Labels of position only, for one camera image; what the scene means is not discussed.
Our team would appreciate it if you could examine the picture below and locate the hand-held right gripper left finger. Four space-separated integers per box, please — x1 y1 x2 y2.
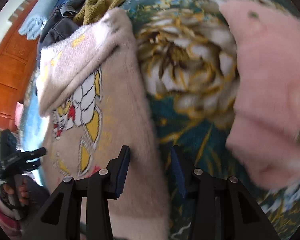
22 145 131 240

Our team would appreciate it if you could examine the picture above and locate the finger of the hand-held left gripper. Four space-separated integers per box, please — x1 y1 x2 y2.
15 161 42 173
20 147 47 161

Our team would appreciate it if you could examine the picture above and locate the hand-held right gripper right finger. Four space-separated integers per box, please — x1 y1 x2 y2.
170 145 275 240

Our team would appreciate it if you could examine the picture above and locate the beige fluffy cartoon sweater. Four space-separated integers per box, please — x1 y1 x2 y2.
36 7 172 240

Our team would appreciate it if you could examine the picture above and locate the dark grey fleece garment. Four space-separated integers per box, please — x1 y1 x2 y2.
39 0 108 48

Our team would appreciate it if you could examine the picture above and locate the person's left forearm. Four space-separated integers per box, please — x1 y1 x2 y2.
0 196 24 238

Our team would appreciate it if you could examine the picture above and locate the person's left hand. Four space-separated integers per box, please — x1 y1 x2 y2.
1 182 30 209

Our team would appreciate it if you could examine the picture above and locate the pink checked cloth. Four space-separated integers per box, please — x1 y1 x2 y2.
15 102 25 128

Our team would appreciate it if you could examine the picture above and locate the floral teal bed blanket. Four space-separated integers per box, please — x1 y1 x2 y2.
22 0 300 240

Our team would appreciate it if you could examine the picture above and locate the carved wooden headboard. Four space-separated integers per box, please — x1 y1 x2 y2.
0 12 44 133

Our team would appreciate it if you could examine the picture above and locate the pale blue folded quilt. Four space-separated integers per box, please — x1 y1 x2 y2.
19 0 85 40

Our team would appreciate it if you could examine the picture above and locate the pink fluffy garment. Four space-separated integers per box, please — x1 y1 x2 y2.
219 0 300 189

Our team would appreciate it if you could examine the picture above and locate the olive yellow fleece cloth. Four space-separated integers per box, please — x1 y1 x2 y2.
72 0 125 25

